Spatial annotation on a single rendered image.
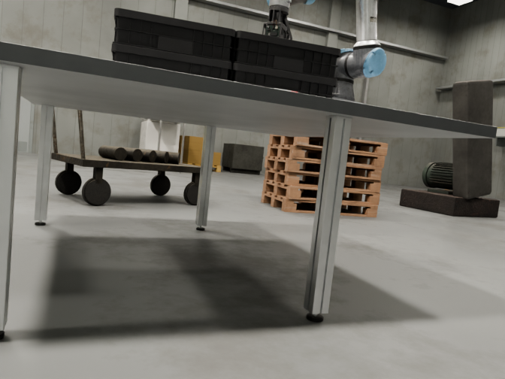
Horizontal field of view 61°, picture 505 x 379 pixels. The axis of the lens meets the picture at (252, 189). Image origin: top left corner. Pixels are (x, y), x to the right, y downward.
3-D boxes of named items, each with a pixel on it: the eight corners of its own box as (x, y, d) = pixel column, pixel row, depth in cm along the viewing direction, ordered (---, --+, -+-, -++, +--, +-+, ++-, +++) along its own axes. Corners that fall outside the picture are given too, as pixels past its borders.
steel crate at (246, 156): (248, 172, 1157) (251, 146, 1151) (263, 175, 1063) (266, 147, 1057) (219, 169, 1125) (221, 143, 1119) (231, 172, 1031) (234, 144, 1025)
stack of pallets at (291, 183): (343, 207, 509) (350, 142, 502) (379, 217, 440) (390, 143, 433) (258, 201, 473) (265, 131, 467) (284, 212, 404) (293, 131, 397)
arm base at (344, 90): (343, 105, 209) (346, 85, 209) (360, 103, 195) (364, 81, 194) (316, 100, 204) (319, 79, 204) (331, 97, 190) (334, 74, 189)
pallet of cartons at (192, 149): (206, 168, 1111) (209, 139, 1105) (221, 172, 993) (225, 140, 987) (170, 165, 1076) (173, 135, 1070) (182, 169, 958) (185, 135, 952)
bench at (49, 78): (279, 229, 303) (290, 131, 297) (468, 319, 156) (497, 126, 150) (25, 221, 242) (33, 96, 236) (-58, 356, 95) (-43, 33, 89)
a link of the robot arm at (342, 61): (340, 83, 207) (344, 56, 206) (361, 82, 197) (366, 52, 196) (322, 78, 200) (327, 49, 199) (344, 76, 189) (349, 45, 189)
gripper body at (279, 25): (261, 39, 155) (264, 4, 154) (269, 46, 163) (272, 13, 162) (280, 39, 152) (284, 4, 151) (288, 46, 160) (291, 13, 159)
